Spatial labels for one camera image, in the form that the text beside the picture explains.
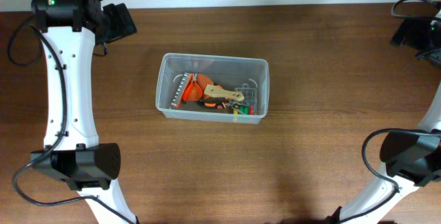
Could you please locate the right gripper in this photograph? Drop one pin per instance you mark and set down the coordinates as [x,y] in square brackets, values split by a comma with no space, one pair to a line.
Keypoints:
[412,41]

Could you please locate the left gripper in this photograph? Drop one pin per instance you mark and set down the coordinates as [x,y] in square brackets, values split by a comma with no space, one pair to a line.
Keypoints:
[123,24]

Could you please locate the small red-handled cutting pliers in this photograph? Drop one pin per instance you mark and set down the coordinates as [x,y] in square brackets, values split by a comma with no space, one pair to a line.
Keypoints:
[193,91]

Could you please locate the orange socket bit rail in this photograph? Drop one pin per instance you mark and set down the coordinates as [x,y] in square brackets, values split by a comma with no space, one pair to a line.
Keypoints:
[178,97]

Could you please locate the orange scraper with wooden handle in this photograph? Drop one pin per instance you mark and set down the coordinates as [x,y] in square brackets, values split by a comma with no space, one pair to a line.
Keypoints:
[212,91]

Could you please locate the orange-handled needle-nose pliers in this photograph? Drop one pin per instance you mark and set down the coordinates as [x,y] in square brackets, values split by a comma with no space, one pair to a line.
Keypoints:
[217,105]

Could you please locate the clear screwdriver bit case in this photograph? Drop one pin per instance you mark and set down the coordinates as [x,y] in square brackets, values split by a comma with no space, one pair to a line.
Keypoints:
[251,96]

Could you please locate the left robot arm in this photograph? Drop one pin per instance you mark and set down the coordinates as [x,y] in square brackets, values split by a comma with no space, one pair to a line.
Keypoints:
[72,154]

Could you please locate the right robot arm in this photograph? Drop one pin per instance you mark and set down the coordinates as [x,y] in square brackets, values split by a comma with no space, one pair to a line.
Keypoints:
[409,159]

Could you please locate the clear plastic container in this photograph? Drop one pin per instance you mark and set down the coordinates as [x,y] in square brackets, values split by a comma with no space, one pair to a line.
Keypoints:
[227,72]

